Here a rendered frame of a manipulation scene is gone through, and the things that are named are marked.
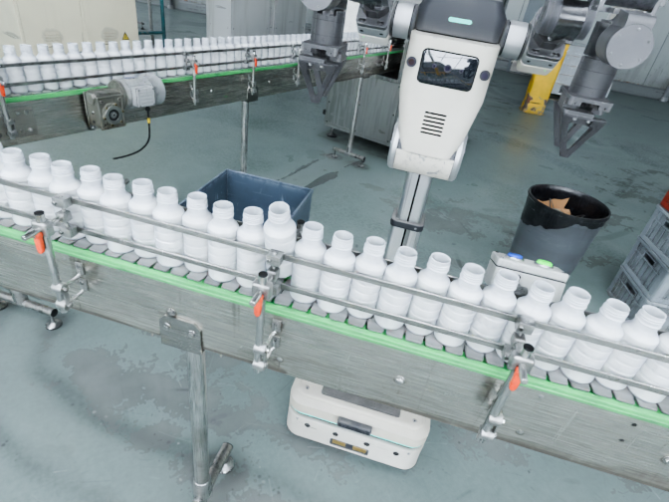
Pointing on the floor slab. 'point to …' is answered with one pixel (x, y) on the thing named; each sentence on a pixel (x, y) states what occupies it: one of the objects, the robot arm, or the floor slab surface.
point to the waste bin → (558, 226)
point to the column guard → (541, 90)
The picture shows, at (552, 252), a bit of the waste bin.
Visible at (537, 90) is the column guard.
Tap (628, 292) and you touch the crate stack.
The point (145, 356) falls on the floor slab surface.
